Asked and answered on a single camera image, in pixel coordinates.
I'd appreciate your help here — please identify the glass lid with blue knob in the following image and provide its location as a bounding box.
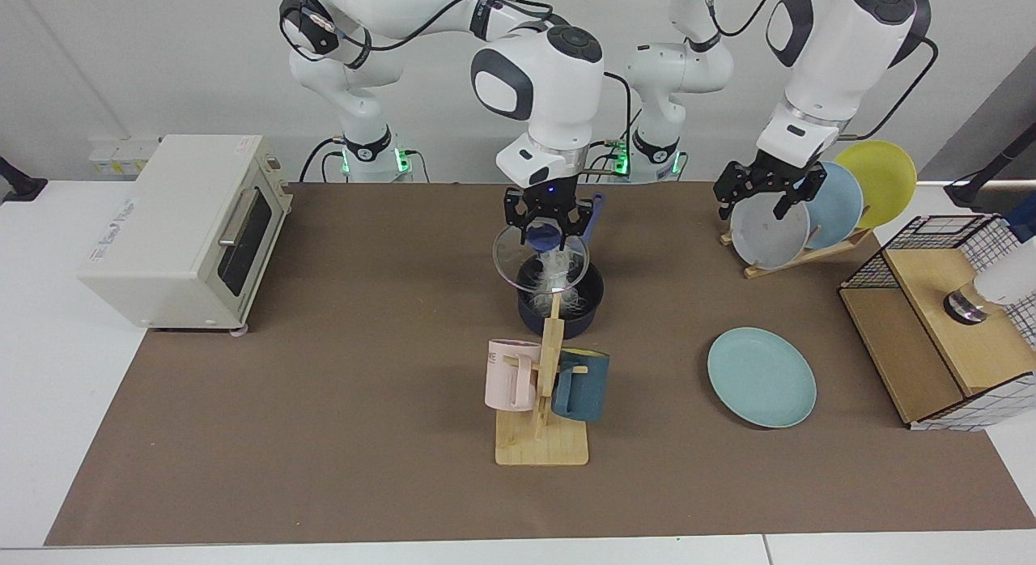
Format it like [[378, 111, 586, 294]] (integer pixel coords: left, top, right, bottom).
[[492, 223, 592, 295]]

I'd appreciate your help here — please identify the white vermicelli bundle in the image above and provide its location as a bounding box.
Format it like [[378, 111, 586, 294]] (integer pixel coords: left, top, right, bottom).
[[530, 253, 593, 316]]

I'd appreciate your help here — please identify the grey plate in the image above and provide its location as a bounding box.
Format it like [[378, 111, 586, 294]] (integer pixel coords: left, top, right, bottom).
[[730, 194, 811, 270]]

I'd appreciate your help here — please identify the light blue plate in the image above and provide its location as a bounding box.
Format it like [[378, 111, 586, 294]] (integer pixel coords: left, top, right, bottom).
[[797, 162, 864, 251]]

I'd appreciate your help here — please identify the wooden plate rack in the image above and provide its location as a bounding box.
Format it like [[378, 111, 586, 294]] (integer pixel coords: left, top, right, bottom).
[[720, 227, 880, 279]]

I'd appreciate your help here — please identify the yellow plate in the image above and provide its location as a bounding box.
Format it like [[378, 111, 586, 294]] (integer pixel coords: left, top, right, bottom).
[[834, 140, 918, 230]]

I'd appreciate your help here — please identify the pale green plate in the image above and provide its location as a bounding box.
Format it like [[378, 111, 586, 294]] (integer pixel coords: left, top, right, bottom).
[[707, 327, 817, 429]]

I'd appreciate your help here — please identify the pink cup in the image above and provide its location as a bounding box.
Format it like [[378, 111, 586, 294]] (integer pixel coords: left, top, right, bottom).
[[484, 339, 541, 413]]

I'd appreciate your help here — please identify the dark teal cup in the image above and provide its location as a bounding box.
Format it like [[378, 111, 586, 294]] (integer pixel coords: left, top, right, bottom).
[[551, 348, 609, 423]]

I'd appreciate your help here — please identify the wooden cup stand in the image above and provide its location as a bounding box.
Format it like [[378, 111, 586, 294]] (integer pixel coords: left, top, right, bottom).
[[495, 294, 590, 467]]

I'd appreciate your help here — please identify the brown table cloth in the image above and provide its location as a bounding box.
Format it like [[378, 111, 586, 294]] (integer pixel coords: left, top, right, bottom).
[[45, 182, 1036, 547]]

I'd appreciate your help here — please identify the pale toaster oven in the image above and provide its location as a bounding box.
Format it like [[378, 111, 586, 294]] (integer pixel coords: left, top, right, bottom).
[[78, 134, 294, 338]]

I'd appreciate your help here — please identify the black base cable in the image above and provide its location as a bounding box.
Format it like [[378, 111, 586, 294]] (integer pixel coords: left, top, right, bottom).
[[584, 138, 626, 184], [298, 138, 345, 184]]

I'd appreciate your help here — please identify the black pot with blue handle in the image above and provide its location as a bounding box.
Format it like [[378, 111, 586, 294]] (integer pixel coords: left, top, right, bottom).
[[516, 193, 606, 340]]

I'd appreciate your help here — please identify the wire basket with wooden floor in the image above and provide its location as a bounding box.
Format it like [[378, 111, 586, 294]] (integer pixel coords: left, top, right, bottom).
[[839, 215, 1036, 432]]

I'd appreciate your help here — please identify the white cylinder with silver ring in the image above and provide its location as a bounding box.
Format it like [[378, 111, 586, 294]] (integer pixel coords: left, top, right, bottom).
[[943, 257, 1036, 325]]

